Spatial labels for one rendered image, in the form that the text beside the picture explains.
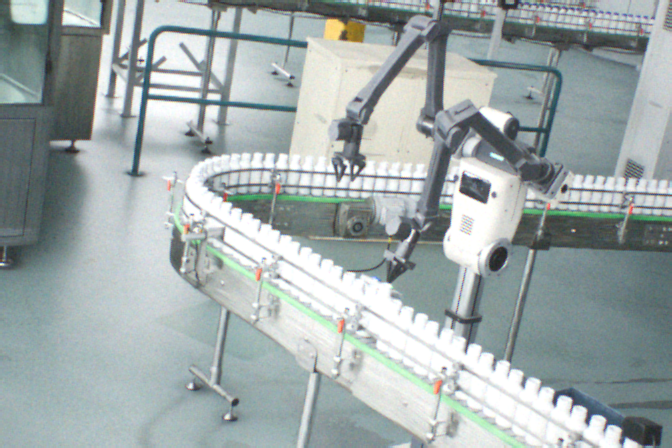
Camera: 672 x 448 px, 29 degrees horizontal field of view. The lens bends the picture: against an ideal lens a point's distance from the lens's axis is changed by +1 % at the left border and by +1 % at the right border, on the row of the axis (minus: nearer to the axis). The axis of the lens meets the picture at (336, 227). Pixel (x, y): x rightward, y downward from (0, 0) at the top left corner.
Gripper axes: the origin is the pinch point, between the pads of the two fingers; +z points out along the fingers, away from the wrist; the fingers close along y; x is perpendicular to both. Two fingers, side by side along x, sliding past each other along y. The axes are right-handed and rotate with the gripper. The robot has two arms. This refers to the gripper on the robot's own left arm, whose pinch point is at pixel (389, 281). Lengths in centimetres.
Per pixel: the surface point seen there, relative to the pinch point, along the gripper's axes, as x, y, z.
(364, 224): 80, -98, -8
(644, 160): 505, -270, -122
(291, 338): -12.1, -17.9, 32.5
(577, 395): 40, 59, 6
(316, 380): -4.0, -6.5, 41.4
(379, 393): -12.6, 28.0, 31.2
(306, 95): 237, -344, -54
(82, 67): 166, -484, -5
